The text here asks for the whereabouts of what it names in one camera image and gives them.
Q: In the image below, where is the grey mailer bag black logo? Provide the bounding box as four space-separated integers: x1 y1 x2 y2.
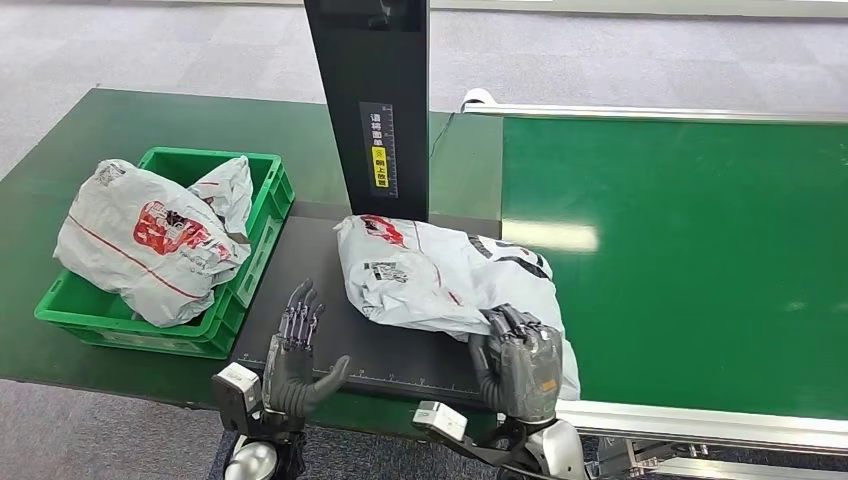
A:
334 213 582 402

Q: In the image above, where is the green plastic crate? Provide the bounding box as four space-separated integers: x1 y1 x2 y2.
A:
34 146 296 361

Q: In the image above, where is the green conveyor belt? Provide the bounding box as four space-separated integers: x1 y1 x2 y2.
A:
496 115 848 422

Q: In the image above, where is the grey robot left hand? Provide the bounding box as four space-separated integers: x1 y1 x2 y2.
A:
262 278 352 420

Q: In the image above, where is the black scanner column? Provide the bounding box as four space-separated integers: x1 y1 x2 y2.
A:
302 0 431 223

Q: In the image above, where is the white conveyor roller cap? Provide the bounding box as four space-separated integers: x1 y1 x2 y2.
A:
461 87 497 113

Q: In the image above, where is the wide silver conveyor rail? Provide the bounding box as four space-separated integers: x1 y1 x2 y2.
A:
553 397 848 458

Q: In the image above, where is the silver conveyor support bracket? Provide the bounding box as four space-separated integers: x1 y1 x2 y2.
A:
596 437 710 480

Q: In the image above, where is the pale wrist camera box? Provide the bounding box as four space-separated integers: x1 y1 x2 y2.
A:
211 362 263 435
411 400 469 444

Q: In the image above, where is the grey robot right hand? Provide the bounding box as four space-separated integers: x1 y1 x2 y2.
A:
468 303 564 425

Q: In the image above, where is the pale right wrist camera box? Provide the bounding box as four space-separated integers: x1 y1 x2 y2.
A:
411 400 469 444

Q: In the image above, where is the thin silver conveyor rail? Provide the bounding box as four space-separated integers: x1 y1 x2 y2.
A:
461 102 848 125

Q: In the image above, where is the grey mailer bag red logo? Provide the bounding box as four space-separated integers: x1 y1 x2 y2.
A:
52 155 254 329

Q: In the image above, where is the black yellow ruler label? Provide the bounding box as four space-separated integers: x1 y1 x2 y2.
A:
358 101 399 200

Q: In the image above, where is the black scanner base plate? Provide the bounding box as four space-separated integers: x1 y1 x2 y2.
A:
228 200 501 407

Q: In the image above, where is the thin black table cable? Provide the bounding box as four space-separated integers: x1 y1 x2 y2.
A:
427 111 458 160

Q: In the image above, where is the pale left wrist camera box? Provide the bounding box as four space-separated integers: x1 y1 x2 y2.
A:
211 362 263 435

